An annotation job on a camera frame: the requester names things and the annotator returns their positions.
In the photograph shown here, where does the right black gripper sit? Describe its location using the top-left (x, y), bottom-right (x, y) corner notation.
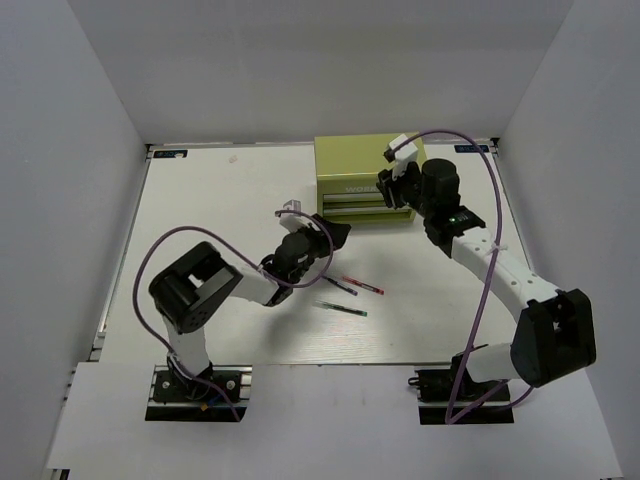
top-left (378, 159), bottom-right (436, 218)

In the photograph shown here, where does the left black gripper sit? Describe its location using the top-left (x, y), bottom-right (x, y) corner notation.
top-left (289, 213), bottom-right (350, 284)

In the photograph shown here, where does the chest drawer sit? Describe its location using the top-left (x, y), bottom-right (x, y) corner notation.
top-left (322, 192), bottom-right (383, 204)

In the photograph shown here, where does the green metal drawer chest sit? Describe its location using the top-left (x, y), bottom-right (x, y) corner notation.
top-left (314, 133), bottom-right (415, 225)

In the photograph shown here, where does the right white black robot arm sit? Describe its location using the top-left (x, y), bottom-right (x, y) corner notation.
top-left (377, 159), bottom-right (596, 399)

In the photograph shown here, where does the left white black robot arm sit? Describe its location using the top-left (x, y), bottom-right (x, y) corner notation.
top-left (148, 210), bottom-right (352, 399)

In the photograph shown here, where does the red gel pen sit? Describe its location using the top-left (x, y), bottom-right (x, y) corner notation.
top-left (341, 275), bottom-right (385, 296)

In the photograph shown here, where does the purple gel pen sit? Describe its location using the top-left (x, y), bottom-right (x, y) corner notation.
top-left (323, 276), bottom-right (358, 296)

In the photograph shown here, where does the green gel pen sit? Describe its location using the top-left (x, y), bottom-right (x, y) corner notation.
top-left (314, 300), bottom-right (368, 317)

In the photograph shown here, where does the right blue table label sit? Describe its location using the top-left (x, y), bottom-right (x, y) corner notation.
top-left (454, 144), bottom-right (490, 153)

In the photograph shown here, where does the blue table label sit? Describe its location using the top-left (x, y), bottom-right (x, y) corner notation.
top-left (153, 149), bottom-right (188, 159)
top-left (454, 144), bottom-right (490, 153)

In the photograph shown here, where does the left blue table label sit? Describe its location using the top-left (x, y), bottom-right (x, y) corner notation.
top-left (153, 149), bottom-right (188, 159)

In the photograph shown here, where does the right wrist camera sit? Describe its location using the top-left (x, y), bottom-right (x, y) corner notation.
top-left (383, 134), bottom-right (419, 180)

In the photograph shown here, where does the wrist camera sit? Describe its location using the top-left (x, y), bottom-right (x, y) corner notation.
top-left (383, 134), bottom-right (419, 180)
top-left (275, 199), bottom-right (310, 233)

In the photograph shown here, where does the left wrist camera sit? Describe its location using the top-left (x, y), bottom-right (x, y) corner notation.
top-left (275, 199), bottom-right (310, 233)

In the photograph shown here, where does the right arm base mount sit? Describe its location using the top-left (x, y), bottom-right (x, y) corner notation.
top-left (407, 368), bottom-right (514, 426)

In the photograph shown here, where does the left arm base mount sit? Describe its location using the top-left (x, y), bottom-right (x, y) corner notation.
top-left (145, 365), bottom-right (252, 423)

